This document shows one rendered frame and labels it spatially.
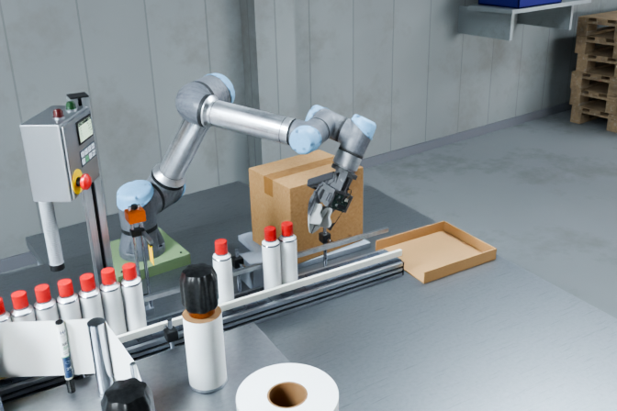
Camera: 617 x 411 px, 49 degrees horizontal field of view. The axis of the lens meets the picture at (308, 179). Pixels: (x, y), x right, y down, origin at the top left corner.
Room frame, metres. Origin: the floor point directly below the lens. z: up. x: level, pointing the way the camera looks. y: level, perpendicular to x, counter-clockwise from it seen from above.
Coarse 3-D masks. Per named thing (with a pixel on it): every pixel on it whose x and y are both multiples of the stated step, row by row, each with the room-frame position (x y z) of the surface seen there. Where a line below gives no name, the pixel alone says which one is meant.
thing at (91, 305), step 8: (80, 280) 1.45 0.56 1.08; (88, 280) 1.44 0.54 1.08; (88, 288) 1.44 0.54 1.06; (96, 288) 1.46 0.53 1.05; (80, 296) 1.43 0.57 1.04; (88, 296) 1.43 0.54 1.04; (96, 296) 1.44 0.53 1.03; (80, 304) 1.44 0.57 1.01; (88, 304) 1.43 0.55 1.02; (96, 304) 1.44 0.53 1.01; (88, 312) 1.43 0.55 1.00; (96, 312) 1.44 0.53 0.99
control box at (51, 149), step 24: (48, 120) 1.48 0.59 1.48; (72, 120) 1.50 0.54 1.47; (24, 144) 1.45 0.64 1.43; (48, 144) 1.45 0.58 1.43; (72, 144) 1.48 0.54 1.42; (48, 168) 1.45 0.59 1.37; (72, 168) 1.46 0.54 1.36; (96, 168) 1.59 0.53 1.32; (48, 192) 1.45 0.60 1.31; (72, 192) 1.45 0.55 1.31
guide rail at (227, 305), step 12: (396, 252) 1.87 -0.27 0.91; (348, 264) 1.79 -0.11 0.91; (360, 264) 1.80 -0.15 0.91; (372, 264) 1.82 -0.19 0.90; (312, 276) 1.73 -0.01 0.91; (324, 276) 1.74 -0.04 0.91; (276, 288) 1.66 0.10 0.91; (288, 288) 1.68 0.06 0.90; (240, 300) 1.61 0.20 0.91; (252, 300) 1.63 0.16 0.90; (156, 324) 1.50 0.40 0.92; (180, 324) 1.52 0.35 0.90; (120, 336) 1.45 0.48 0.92; (132, 336) 1.46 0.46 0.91
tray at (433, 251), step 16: (432, 224) 2.16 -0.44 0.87; (448, 224) 2.16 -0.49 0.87; (384, 240) 2.05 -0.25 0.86; (400, 240) 2.09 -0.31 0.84; (416, 240) 2.10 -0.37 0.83; (432, 240) 2.10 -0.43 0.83; (448, 240) 2.10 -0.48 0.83; (464, 240) 2.09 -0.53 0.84; (480, 240) 2.02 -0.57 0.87; (400, 256) 1.99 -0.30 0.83; (416, 256) 1.99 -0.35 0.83; (432, 256) 1.99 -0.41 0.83; (448, 256) 1.98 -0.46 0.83; (464, 256) 1.98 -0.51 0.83; (480, 256) 1.93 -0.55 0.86; (416, 272) 1.88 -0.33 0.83; (432, 272) 1.83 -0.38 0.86; (448, 272) 1.86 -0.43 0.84
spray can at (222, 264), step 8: (216, 240) 1.63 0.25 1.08; (224, 240) 1.63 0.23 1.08; (216, 248) 1.62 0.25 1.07; (224, 248) 1.62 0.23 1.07; (216, 256) 1.62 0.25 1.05; (224, 256) 1.61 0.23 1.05; (216, 264) 1.61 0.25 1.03; (224, 264) 1.61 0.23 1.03; (224, 272) 1.61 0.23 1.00; (224, 280) 1.61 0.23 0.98; (232, 280) 1.63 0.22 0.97; (224, 288) 1.61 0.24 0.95; (232, 288) 1.62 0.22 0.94; (224, 296) 1.60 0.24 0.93; (232, 296) 1.62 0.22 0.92
